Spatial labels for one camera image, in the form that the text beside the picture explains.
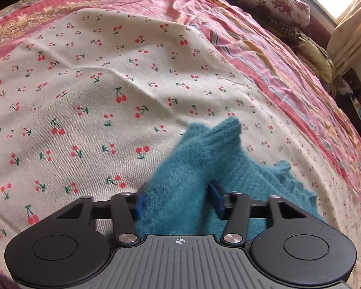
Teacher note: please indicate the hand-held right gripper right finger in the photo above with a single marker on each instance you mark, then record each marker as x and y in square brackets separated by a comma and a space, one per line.
[216, 198]

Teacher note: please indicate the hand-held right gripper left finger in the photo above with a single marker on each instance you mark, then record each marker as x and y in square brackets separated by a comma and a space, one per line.
[141, 206]

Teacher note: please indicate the teal fuzzy knit sweater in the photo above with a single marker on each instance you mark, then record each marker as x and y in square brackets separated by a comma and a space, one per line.
[186, 171]

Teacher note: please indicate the cherry print bed sheet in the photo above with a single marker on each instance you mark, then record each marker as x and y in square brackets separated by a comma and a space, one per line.
[93, 111]

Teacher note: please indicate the dark nightstand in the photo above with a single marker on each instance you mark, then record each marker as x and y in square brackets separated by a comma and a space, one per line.
[356, 96]

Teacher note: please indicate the yellow pillow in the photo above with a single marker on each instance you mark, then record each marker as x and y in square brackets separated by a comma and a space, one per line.
[317, 55]

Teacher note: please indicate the dark red sofa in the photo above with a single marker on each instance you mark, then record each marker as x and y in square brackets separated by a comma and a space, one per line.
[319, 30]

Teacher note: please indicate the floral red white pillow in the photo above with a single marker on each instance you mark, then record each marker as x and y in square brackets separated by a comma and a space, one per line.
[273, 3]

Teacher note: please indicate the beige curtain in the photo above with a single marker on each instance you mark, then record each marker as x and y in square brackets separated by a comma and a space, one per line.
[352, 42]

